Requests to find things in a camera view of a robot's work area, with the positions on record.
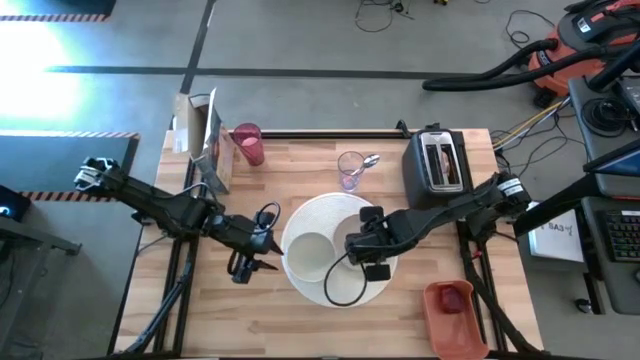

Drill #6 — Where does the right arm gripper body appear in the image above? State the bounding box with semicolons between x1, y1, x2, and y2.
343;205;404;282

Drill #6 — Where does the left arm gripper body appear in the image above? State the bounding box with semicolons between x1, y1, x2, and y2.
219;214;275;285

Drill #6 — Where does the beige round plate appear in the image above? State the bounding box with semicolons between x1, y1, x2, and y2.
332;212;381;271

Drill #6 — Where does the white ceramic bowl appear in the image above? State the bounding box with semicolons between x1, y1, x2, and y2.
286;231;337;283

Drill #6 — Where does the white round woven placemat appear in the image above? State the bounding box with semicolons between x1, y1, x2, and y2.
280;192;399;308

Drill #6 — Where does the clear drinking glass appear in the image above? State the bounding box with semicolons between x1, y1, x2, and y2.
337;151;366;194

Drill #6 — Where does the metal spoon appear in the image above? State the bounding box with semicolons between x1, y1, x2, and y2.
349;153;381;179

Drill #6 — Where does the pink plastic tumbler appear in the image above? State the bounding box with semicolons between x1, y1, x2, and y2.
232;122;265;167

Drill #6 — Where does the dark blue cereal box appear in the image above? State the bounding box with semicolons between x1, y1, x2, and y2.
173;88;236;195

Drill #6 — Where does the red apple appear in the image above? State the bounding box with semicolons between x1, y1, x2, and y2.
438;284;466;315

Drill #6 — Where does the toast slice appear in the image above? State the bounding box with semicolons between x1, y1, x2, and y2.
439;149;461;186

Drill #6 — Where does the orange plastic tray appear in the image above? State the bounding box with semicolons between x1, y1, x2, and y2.
422;279;490;360

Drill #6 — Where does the black toaster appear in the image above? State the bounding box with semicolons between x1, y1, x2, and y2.
401;127;471;211

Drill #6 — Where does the white paper sheet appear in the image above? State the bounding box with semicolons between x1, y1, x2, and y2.
528;201;585;264

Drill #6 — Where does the black slanted stand pole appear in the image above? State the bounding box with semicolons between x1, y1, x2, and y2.
513;172;604;239

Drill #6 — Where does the black hazard-striped floor mat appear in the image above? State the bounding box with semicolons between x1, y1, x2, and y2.
0;130;141;202
0;0;117;22

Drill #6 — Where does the grey metal stand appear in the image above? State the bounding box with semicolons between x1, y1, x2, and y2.
0;214;84;360

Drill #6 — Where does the dark grey desk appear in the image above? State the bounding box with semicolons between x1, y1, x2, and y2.
579;196;640;316

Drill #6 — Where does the black device with blue light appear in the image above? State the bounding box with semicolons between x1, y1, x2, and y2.
0;184;31;222

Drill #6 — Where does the orange shop vacuum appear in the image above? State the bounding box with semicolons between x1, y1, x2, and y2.
527;0;640;99

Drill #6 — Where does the black keyboard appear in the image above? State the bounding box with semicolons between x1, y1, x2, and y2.
602;209;640;264

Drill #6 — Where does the black laptop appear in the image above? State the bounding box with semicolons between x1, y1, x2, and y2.
582;141;640;177

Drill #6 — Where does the black vacuum wand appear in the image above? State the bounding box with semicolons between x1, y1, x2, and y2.
587;43;640;94

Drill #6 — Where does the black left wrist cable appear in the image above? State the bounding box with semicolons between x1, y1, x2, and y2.
253;201;281;229

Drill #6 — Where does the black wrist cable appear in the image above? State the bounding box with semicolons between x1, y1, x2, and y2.
253;201;281;229
323;249;369;307

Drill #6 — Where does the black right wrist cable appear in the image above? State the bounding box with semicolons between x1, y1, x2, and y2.
323;249;369;307

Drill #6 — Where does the black vacuum hose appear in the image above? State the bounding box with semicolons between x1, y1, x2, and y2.
422;38;609;93

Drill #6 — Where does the yellow and grey cable bundle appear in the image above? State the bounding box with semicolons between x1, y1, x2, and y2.
489;97;571;151

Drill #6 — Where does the black floor cable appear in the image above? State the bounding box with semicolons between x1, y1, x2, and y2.
354;0;416;34
504;9;556;49

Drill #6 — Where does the black coiled cable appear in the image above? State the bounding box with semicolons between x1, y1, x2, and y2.
582;97;625;132

